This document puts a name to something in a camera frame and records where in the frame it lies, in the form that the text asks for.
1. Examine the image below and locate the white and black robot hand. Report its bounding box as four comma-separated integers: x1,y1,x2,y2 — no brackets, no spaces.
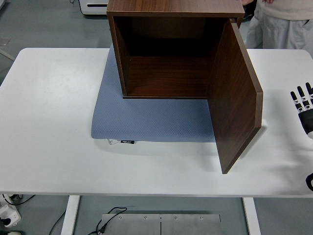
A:
290,82,313,139

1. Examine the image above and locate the brown wooden cabinet door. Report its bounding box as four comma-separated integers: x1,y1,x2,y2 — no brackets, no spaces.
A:
206,19,264,175

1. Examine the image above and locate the brown wooden cabinet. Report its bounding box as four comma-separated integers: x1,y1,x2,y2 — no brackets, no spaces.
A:
106,0,245,100

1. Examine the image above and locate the white table leg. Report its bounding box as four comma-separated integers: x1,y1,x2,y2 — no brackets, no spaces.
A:
60,195,81,235
242,197,262,235

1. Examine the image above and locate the blue-grey textured mat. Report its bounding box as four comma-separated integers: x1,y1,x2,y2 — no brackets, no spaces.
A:
90,44,217,143

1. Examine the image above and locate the grey metal plate with screws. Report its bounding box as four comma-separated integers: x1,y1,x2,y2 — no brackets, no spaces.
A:
160,213,222,235
101,213,161,235

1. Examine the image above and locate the white appliance with dark slot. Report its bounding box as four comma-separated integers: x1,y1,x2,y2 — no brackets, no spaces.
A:
79,0,110,16

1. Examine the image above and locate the light wooden beam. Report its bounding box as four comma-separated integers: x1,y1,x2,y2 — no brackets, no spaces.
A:
0,48,16,61

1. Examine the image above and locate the white power strip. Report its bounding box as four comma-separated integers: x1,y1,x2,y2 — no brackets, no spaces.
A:
0,204,22,228

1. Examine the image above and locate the black cable with plug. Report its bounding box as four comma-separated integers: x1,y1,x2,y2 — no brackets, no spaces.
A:
85,207,129,235

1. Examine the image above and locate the thin black floor cable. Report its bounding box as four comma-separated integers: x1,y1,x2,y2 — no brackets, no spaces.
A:
47,210,67,235

